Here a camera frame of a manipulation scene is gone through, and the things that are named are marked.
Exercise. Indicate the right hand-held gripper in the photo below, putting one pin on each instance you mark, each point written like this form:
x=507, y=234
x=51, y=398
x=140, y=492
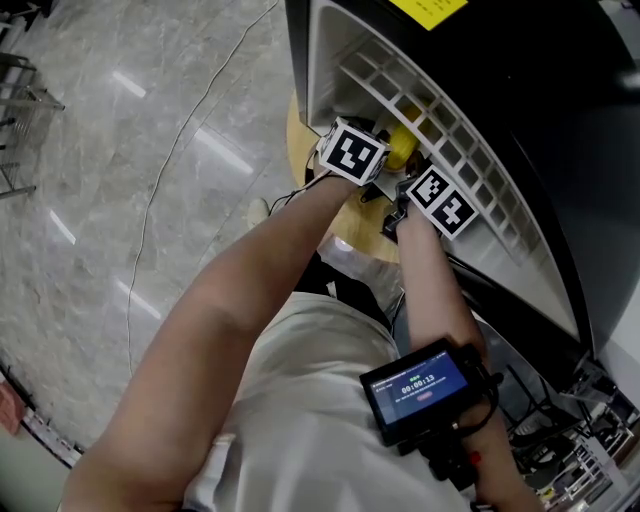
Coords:
x=440, y=200

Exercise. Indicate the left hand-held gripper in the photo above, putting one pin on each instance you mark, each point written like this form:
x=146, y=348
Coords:
x=352, y=152

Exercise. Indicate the black mini fridge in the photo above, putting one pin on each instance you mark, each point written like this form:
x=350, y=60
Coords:
x=550, y=100

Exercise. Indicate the person's left forearm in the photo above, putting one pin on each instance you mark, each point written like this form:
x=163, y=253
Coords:
x=225, y=310

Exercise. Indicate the person's right forearm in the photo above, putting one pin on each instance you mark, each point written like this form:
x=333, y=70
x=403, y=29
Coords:
x=425, y=280

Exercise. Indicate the round wooden table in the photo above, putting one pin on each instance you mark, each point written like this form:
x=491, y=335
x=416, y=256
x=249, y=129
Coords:
x=297, y=150

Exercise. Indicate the person's trouser legs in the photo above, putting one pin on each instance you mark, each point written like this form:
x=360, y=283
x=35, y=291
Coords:
x=360, y=270

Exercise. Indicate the person's white shoe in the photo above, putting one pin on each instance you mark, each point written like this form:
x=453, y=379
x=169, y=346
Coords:
x=258, y=212

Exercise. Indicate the black wrist-mounted screen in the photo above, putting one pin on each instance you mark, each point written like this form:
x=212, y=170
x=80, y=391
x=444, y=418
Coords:
x=415, y=390

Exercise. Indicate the person's beige shirt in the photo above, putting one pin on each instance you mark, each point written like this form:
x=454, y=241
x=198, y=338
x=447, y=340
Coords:
x=310, y=400

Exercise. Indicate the cluttered equipment rack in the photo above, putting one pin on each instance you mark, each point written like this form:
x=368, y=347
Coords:
x=590, y=450

